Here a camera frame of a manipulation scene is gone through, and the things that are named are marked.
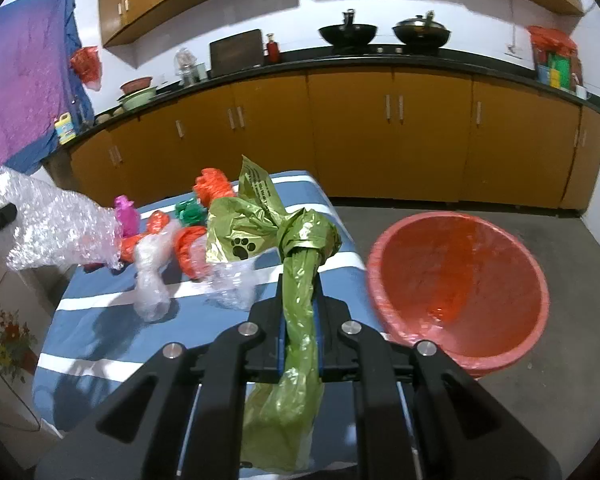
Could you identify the orange-red plastic bag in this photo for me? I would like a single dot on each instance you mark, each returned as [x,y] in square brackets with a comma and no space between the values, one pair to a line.
[157,222]
[185,250]
[212,185]

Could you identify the white cup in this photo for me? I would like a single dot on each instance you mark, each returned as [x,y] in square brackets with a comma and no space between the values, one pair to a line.
[581,92]

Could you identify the green and blue boxes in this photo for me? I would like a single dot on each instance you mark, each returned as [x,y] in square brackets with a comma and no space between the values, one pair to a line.
[555,72]

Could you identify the hanging red plastic bag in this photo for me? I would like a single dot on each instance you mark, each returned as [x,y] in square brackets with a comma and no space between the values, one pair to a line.
[86,65]

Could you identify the blue white striped tablecloth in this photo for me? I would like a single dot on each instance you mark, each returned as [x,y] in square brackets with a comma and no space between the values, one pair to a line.
[105,335]

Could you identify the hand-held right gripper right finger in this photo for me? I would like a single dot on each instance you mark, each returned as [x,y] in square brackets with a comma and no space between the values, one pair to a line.
[319,347]

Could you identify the red bag on boxes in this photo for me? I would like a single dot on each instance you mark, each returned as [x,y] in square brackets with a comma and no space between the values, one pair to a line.
[552,39]

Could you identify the yellow detergent bottle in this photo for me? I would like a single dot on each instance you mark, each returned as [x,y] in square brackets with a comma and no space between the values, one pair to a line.
[65,129]

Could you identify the red bottle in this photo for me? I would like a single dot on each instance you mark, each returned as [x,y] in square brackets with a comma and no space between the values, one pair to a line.
[273,50]

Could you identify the red bowl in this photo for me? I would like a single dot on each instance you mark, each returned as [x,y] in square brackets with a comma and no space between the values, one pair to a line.
[136,83]

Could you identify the olive green plastic bag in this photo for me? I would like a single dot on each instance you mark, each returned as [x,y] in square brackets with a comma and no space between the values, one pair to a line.
[300,270]

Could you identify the clear knotted plastic bag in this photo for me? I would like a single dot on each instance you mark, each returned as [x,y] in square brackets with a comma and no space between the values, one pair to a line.
[150,280]

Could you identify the orange lower kitchen cabinets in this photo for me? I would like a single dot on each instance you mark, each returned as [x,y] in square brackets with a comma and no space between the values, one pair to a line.
[395,150]

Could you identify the white cabinet with flower print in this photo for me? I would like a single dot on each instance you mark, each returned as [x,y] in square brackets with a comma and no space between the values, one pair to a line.
[10,305]

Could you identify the large bubble wrap sheet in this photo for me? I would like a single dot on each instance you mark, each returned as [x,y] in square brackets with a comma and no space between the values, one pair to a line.
[55,220]

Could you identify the clear glass jar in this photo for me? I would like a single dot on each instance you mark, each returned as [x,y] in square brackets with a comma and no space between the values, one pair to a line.
[186,67]

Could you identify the open black wok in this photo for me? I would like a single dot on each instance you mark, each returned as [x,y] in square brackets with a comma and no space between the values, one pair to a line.
[347,34]

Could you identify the pink plastic bag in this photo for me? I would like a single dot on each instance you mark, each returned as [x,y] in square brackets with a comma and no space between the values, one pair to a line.
[127,217]

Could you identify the dark cutting board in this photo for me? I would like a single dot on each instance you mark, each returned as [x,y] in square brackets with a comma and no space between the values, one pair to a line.
[235,52]

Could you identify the dark green plastic bag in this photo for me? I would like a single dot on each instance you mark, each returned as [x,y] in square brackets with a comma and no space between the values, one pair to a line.
[190,212]

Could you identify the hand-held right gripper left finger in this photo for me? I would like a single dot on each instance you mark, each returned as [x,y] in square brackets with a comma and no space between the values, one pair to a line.
[281,350]

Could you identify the black wok with lid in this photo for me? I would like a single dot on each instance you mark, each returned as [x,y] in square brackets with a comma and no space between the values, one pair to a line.
[422,35]

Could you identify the green basin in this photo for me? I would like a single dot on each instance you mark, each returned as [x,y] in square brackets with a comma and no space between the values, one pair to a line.
[139,100]

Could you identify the clear plastic wrap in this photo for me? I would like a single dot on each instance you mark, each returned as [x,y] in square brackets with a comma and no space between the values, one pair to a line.
[230,285]

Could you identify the black kitchen countertop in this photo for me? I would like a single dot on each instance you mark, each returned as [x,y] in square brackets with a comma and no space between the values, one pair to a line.
[290,67]

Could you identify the purple and blue curtain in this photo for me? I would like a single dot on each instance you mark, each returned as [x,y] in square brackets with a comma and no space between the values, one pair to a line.
[20,85]

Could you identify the white wall socket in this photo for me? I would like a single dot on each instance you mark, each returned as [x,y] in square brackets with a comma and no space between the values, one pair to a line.
[512,51]

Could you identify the red plastic basin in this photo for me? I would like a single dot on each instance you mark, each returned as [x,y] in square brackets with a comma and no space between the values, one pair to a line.
[460,280]

